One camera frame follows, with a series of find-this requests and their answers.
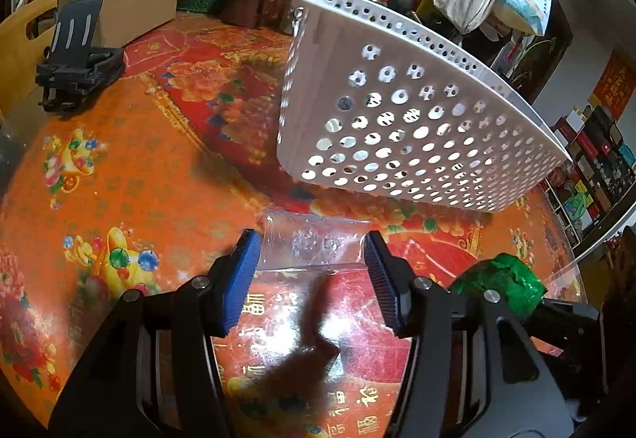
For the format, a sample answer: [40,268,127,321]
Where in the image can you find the green foil packet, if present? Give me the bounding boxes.
[450,253,546,317]

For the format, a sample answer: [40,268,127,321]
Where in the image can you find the clear plastic packet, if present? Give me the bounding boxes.
[262,214,372,270]

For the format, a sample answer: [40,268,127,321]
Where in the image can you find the white cube shelf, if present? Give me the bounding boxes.
[544,105,636,245]

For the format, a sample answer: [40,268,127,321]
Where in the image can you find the black phone stand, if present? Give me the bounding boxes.
[36,0,126,113]

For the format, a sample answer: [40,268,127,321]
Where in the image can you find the white perforated plastic basket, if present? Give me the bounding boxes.
[277,0,573,214]

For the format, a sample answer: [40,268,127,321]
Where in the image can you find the red wall poster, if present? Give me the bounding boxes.
[589,48,636,123]

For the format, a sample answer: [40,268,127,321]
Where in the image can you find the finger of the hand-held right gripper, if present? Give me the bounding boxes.
[527,296,603,337]

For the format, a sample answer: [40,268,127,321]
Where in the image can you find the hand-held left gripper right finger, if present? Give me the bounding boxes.
[363,230,577,438]

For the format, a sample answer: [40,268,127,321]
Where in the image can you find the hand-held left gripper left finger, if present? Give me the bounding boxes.
[47,228,262,438]

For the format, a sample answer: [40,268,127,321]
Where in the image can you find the wooden chair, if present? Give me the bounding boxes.
[0,0,60,121]

